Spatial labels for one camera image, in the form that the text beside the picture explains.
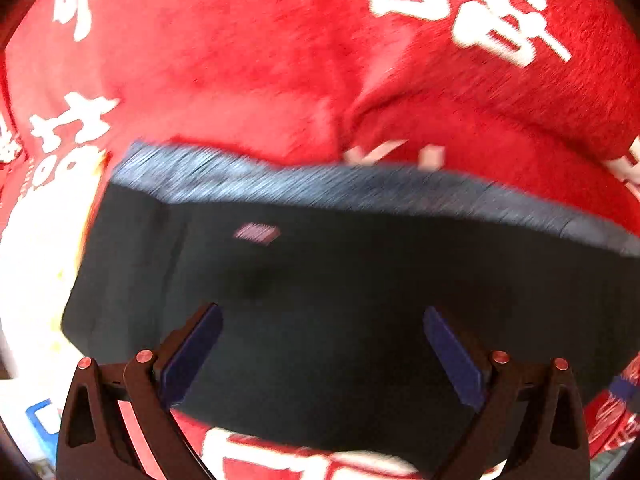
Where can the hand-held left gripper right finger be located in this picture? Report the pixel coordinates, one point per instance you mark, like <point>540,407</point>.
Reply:
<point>452,360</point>

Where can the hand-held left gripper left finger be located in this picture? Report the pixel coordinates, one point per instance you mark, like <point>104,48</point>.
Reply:
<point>192,355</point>

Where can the black pants with grey waistband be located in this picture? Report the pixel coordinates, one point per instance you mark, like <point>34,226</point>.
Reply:
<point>325,285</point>

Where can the blue and white box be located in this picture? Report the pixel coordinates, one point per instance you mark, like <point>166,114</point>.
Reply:
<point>42,425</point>

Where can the red printed blanket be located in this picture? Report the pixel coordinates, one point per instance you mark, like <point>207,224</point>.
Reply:
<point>250,60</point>

